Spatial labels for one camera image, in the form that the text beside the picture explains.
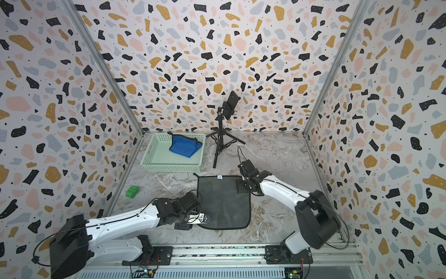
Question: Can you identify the yellow grey dishcloth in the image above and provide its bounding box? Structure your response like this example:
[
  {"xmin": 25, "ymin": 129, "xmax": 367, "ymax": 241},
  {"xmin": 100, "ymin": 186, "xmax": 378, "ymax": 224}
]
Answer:
[{"xmin": 197, "ymin": 176, "xmax": 251, "ymax": 230}]

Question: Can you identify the blue grey dishcloth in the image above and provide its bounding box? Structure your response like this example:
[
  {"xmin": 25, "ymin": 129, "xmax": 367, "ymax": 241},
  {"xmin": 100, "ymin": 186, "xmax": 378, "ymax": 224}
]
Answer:
[{"xmin": 168, "ymin": 132, "xmax": 203, "ymax": 158}]

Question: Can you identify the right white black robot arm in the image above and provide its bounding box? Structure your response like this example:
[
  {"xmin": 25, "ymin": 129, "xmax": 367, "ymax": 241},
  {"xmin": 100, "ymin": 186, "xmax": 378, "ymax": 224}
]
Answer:
[{"xmin": 237, "ymin": 160, "xmax": 341, "ymax": 255}]

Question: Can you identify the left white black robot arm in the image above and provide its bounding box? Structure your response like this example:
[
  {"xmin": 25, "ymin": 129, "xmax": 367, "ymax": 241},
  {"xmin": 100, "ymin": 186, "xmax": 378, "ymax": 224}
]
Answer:
[{"xmin": 49, "ymin": 191, "xmax": 210, "ymax": 279}]

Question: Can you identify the small green block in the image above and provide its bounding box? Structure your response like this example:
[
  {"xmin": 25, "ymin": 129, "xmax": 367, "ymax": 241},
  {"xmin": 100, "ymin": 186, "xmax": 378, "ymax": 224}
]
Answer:
[{"xmin": 125, "ymin": 186, "xmax": 140, "ymax": 199}]

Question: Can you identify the black tripod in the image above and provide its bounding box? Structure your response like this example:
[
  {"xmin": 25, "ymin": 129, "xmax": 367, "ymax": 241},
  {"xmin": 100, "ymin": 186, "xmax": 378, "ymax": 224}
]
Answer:
[{"xmin": 206, "ymin": 107, "xmax": 246, "ymax": 169}]

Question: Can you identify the mint green plastic basket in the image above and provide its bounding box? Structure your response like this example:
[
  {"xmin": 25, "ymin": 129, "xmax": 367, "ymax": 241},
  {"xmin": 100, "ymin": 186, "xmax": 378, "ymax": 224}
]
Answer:
[{"xmin": 141, "ymin": 133, "xmax": 206, "ymax": 172}]

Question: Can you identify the left green circuit board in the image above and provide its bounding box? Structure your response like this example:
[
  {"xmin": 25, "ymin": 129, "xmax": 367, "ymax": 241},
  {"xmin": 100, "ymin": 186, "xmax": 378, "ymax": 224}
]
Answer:
[{"xmin": 131, "ymin": 268, "xmax": 156, "ymax": 279}]

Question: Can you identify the green circuit board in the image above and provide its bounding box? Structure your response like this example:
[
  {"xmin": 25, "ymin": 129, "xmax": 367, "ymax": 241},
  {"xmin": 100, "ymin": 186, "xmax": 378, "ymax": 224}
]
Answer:
[
  {"xmin": 284, "ymin": 267, "xmax": 303, "ymax": 279},
  {"xmin": 131, "ymin": 268, "xmax": 156, "ymax": 279}
]

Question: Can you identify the black phone on tripod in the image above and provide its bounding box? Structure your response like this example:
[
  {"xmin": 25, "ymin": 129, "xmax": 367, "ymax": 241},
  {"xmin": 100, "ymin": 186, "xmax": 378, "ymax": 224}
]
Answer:
[{"xmin": 223, "ymin": 91, "xmax": 240, "ymax": 120}]

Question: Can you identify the right green circuit board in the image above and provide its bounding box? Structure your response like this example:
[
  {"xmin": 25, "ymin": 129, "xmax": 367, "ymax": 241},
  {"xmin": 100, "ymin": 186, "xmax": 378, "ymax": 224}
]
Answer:
[{"xmin": 284, "ymin": 267, "xmax": 303, "ymax": 279}]

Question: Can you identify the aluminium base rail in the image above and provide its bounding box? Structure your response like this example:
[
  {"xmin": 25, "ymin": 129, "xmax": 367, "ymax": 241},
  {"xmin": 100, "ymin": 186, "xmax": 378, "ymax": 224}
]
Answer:
[{"xmin": 73, "ymin": 243, "xmax": 369, "ymax": 279}]

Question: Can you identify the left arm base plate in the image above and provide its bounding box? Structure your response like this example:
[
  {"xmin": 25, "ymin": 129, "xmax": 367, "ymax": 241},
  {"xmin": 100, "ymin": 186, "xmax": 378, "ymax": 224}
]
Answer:
[{"xmin": 122, "ymin": 235, "xmax": 174, "ymax": 266}]

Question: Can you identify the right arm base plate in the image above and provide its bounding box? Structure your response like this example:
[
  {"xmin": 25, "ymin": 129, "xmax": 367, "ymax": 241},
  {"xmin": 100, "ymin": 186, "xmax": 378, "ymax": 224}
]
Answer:
[{"xmin": 264, "ymin": 231, "xmax": 313, "ymax": 265}]

